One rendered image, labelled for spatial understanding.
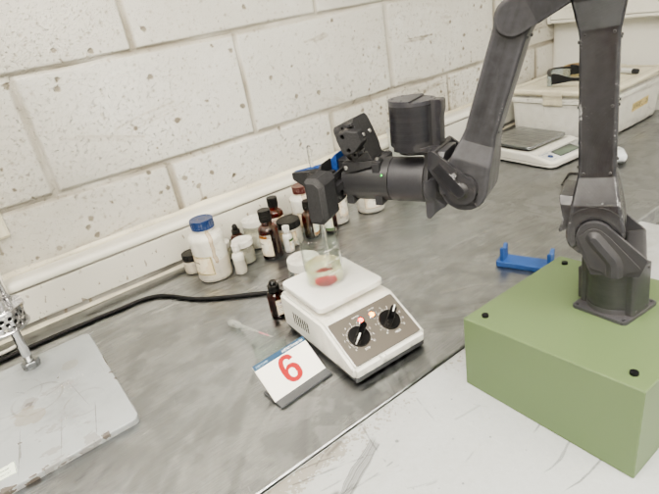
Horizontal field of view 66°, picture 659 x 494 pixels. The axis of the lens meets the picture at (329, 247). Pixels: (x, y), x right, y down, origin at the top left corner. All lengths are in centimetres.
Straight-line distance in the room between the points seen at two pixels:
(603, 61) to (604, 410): 34
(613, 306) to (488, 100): 27
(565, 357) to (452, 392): 17
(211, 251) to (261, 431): 45
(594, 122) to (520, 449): 36
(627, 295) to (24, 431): 80
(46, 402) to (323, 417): 43
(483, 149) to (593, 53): 14
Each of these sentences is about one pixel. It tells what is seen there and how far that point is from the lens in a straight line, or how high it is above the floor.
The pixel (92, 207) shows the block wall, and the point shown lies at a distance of 114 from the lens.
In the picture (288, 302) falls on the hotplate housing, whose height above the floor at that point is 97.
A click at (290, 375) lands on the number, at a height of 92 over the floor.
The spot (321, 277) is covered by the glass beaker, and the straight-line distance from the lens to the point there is 77.
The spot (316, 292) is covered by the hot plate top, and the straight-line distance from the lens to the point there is 77.
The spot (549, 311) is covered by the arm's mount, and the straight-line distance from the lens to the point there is 67.
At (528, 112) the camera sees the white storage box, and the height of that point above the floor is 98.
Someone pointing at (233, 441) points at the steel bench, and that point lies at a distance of 70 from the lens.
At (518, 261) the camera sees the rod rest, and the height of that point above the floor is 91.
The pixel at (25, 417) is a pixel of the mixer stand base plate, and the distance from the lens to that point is 90.
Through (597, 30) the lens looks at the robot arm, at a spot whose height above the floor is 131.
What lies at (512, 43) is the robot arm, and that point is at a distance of 59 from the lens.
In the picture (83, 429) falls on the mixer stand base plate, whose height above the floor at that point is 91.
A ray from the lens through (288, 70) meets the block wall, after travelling 129.
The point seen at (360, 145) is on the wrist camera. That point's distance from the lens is 64.
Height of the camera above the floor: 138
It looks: 26 degrees down
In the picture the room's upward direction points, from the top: 10 degrees counter-clockwise
